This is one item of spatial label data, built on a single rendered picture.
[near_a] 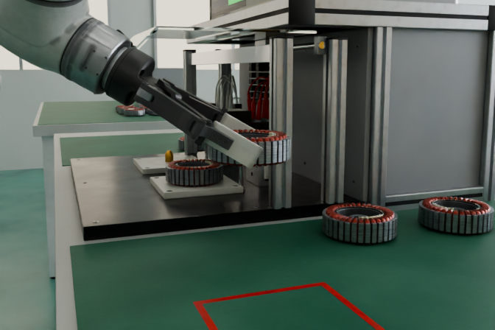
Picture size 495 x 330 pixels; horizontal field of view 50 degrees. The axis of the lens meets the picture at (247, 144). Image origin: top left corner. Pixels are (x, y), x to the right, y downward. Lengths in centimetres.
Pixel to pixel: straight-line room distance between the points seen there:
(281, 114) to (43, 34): 38
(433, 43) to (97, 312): 72
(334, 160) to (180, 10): 506
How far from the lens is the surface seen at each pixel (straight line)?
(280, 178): 88
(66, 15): 71
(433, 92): 101
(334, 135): 91
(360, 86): 94
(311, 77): 110
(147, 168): 120
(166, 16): 585
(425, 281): 68
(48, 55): 73
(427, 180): 103
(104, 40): 71
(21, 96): 572
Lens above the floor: 100
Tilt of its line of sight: 8 degrees down
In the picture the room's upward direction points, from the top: straight up
